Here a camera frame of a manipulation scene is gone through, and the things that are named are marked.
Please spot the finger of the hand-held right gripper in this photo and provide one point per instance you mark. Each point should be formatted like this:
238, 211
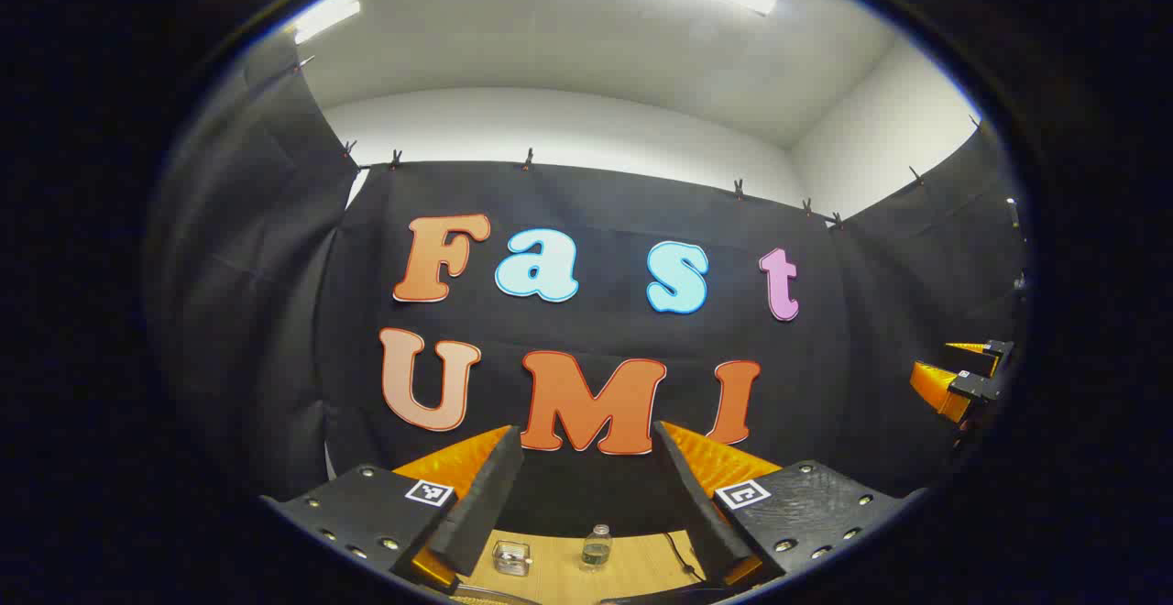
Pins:
990, 357
939, 390

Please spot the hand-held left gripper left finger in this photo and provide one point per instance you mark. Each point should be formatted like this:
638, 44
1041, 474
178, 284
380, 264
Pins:
481, 509

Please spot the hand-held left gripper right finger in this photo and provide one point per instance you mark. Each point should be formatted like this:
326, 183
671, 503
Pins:
701, 504

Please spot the clear plastic water bottle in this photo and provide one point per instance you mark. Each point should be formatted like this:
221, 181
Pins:
597, 550

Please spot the row of black cloth clips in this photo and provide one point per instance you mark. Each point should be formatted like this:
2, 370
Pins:
528, 160

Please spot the small ceiling light panel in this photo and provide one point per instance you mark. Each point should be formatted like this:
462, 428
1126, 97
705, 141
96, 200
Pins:
330, 14

